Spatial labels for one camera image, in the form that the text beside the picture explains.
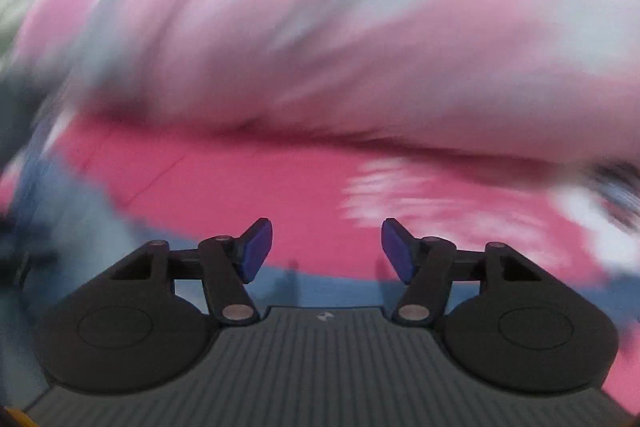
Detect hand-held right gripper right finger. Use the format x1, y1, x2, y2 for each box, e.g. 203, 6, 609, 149
381, 217, 551, 328

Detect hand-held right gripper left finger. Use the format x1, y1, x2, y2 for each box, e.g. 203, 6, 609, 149
100, 217, 274, 327

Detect blue jeans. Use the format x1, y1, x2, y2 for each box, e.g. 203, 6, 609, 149
0, 147, 621, 308

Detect pink floral blanket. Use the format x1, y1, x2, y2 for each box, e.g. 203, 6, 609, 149
0, 112, 640, 408

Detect pink grey patchwork quilt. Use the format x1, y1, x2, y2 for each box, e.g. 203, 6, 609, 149
0, 0, 640, 168

